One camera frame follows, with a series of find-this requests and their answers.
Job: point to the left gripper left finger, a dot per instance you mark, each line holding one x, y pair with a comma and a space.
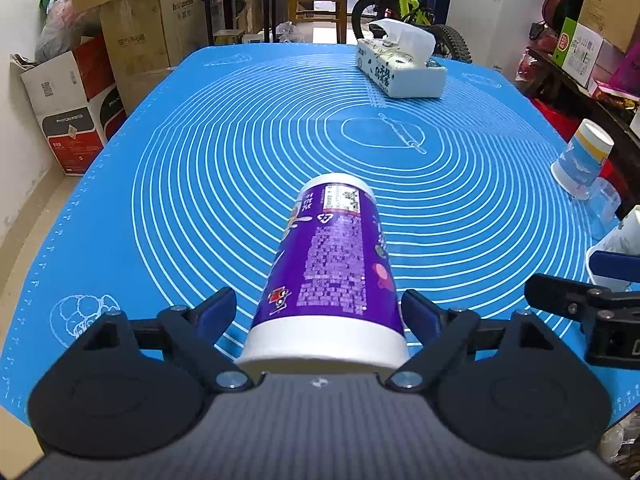
192, 335

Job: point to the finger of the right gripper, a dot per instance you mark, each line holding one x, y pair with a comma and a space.
616, 266
575, 300

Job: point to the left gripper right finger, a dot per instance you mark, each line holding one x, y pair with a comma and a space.
445, 336

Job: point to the white paper cup near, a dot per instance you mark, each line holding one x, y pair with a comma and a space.
623, 239

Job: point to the clear plastic cup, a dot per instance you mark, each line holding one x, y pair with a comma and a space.
602, 202

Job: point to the blue yellow paper cup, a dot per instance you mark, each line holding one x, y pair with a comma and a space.
579, 165

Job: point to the blue silicone baking mat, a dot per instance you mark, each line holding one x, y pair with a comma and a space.
194, 192

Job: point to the green white product box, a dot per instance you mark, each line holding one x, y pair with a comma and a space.
577, 51

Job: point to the tall brown cardboard box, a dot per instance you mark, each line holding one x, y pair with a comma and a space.
617, 21

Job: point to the red white cardboard box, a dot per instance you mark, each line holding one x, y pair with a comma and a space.
76, 102

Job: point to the white tissue box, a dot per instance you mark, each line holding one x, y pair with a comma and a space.
399, 60

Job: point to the white chest freezer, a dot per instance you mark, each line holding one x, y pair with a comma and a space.
496, 31

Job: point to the stacked brown cardboard box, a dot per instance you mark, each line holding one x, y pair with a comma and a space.
147, 39

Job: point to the green black bicycle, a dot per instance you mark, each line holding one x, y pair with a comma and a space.
429, 15

